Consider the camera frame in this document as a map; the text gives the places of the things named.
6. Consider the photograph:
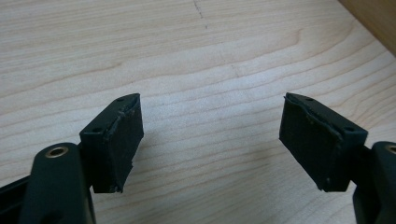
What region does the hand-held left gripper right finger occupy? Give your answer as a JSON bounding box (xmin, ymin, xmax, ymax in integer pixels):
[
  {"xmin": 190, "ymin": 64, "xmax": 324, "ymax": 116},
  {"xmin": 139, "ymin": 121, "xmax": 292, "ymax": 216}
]
[{"xmin": 278, "ymin": 91, "xmax": 369, "ymax": 193}]

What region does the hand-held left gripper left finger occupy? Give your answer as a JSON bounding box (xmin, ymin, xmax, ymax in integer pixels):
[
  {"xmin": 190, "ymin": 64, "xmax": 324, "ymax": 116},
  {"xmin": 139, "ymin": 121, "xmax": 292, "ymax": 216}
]
[{"xmin": 78, "ymin": 92, "xmax": 145, "ymax": 194}]

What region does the wooden tea box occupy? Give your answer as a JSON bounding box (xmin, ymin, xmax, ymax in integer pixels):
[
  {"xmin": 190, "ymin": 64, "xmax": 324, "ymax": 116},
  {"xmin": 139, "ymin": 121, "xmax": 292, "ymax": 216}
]
[{"xmin": 337, "ymin": 0, "xmax": 396, "ymax": 58}]

